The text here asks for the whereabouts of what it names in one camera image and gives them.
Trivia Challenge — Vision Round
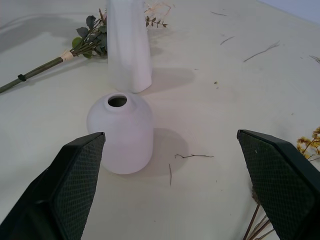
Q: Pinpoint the green-leaved flower bouquet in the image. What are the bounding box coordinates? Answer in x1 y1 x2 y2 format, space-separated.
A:
0 8 109 94

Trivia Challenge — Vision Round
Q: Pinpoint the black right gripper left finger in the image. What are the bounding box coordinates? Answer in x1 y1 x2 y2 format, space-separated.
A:
0 131 106 240

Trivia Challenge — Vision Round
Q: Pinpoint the beige dried grass sprig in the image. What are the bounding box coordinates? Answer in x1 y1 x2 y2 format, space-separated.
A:
143 1 176 16

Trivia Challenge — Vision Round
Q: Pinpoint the short round white vase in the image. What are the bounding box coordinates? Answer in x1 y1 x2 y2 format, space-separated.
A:
86 92 154 175

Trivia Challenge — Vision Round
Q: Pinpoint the yellow dried flower bunch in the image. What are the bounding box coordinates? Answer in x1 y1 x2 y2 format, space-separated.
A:
242 126 320 240

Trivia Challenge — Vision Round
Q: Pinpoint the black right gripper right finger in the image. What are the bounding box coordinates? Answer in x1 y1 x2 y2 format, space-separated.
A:
236 129 320 240

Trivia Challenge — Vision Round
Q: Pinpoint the tall white vase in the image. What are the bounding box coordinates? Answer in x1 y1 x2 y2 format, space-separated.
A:
105 0 153 93

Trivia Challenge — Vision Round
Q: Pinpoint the dark-leaved small sprig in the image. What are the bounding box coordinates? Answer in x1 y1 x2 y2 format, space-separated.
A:
145 16 169 28

